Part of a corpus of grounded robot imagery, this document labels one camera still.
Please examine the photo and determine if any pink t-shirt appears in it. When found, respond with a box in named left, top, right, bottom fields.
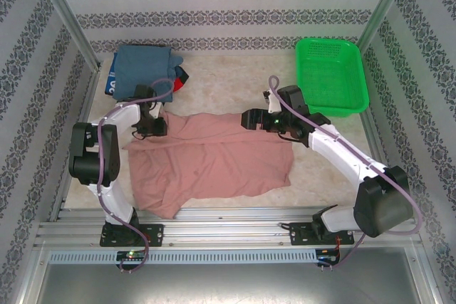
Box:
left=126, top=111, right=295, bottom=220

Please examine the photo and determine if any teal folded t-shirt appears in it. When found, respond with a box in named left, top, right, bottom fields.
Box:
left=113, top=44, right=185, bottom=103

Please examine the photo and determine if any royal blue printed t-shirt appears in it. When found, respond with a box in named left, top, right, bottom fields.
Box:
left=105, top=53, right=120, bottom=97

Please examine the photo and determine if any green plastic basket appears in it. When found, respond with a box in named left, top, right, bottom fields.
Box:
left=295, top=37, right=370, bottom=119

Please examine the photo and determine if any small circuit board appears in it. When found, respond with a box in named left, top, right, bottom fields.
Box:
left=116, top=250, right=146, bottom=261
left=316, top=248, right=342, bottom=266

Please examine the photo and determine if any grey metal shelf sheet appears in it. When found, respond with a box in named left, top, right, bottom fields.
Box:
left=14, top=263, right=439, bottom=304

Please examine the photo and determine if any aluminium rail frame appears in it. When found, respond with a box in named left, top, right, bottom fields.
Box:
left=35, top=206, right=421, bottom=248

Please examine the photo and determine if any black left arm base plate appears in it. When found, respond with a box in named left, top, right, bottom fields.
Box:
left=100, top=224, right=165, bottom=247

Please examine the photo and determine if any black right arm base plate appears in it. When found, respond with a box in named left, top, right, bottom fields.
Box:
left=289, top=221, right=356, bottom=246

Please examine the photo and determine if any slotted grey cable duct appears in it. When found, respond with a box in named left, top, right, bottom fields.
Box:
left=48, top=249, right=318, bottom=265

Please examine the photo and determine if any aluminium corner post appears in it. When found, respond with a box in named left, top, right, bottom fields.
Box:
left=356, top=0, right=418, bottom=52
left=30, top=0, right=103, bottom=72

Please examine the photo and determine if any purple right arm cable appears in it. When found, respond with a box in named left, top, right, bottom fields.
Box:
left=267, top=75, right=425, bottom=271

